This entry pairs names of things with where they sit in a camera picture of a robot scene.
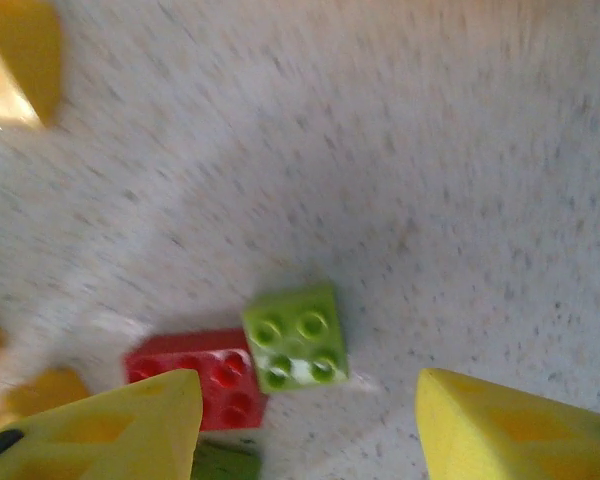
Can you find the red lego brick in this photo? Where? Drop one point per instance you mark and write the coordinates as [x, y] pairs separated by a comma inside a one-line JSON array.
[[215, 380]]

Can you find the green lego brick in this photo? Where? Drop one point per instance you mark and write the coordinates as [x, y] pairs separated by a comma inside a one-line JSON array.
[[225, 462], [295, 340]]

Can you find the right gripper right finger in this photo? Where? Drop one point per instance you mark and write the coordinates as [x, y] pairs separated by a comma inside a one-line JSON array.
[[505, 435]]

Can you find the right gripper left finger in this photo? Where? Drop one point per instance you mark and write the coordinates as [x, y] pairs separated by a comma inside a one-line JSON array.
[[105, 435]]

